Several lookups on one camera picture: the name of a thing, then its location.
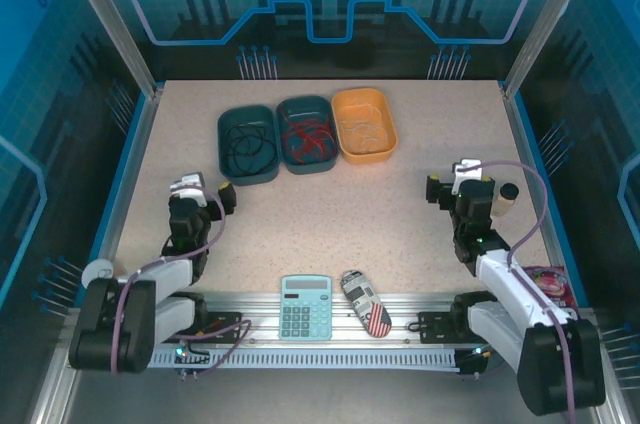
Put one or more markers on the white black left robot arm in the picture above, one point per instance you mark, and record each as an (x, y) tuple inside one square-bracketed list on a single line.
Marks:
[(90, 329)]

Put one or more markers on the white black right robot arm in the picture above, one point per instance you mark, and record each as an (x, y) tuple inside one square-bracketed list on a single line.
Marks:
[(540, 374)]

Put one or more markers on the wooden bottle with black cap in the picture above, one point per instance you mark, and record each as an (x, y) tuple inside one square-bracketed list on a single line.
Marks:
[(506, 201)]

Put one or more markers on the orange plastic tray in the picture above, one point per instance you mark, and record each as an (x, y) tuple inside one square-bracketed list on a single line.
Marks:
[(365, 154)]

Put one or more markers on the dark teal plastic tray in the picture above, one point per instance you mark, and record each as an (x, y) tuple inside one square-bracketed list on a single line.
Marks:
[(247, 114), (312, 104)]

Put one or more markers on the tape roll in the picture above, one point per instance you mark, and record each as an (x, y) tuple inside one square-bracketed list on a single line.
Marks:
[(97, 270)]

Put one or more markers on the purple candy bag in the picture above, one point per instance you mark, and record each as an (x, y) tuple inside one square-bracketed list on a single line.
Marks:
[(550, 284)]

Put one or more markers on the newsprint case with flag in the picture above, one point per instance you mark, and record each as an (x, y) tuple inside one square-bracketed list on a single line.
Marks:
[(365, 304)]

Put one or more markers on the light blue calculator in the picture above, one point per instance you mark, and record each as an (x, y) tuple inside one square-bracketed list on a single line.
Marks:
[(305, 311)]

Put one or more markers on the aluminium table side rail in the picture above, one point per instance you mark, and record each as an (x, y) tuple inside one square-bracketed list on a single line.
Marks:
[(525, 144), (135, 154)]

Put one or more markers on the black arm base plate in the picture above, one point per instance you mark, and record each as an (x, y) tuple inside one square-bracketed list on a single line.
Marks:
[(435, 326), (225, 321)]

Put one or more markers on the aluminium mounting rail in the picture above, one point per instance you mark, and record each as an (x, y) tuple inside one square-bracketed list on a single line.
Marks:
[(260, 316)]

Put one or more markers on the aluminium frame post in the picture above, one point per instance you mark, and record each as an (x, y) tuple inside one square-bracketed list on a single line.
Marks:
[(111, 19), (547, 19)]

